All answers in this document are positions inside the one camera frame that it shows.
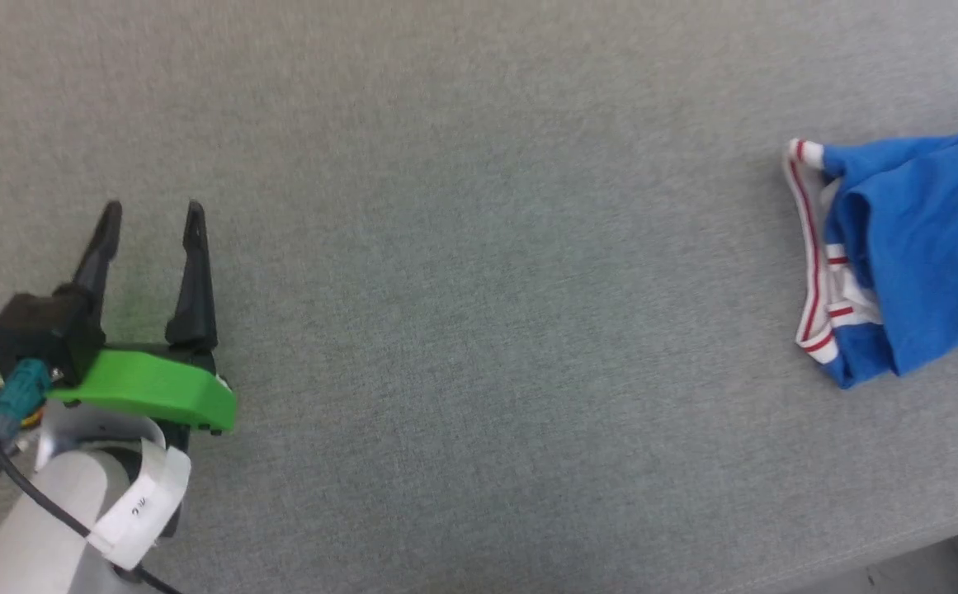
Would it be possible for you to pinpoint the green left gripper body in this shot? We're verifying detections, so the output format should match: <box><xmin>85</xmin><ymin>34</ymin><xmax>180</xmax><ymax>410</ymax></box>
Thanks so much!
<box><xmin>44</xmin><ymin>342</ymin><xmax>238</xmax><ymax>436</ymax></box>

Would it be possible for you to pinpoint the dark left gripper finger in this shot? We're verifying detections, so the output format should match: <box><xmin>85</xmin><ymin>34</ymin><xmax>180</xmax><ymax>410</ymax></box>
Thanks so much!
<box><xmin>165</xmin><ymin>200</ymin><xmax>219</xmax><ymax>348</ymax></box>
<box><xmin>72</xmin><ymin>200</ymin><xmax>124</xmax><ymax>331</ymax></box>

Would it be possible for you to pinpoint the blue white red-striped garment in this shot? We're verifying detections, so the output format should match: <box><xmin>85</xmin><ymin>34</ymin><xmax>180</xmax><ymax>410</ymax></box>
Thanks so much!
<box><xmin>781</xmin><ymin>128</ymin><xmax>958</xmax><ymax>390</ymax></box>

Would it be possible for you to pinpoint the white label strap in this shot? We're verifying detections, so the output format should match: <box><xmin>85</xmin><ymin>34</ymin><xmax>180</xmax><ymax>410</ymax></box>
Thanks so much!
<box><xmin>85</xmin><ymin>436</ymin><xmax>193</xmax><ymax>572</ymax></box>

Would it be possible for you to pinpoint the teal cable connector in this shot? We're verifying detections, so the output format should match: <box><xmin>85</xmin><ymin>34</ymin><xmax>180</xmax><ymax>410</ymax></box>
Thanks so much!
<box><xmin>0</xmin><ymin>358</ymin><xmax>55</xmax><ymax>447</ymax></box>

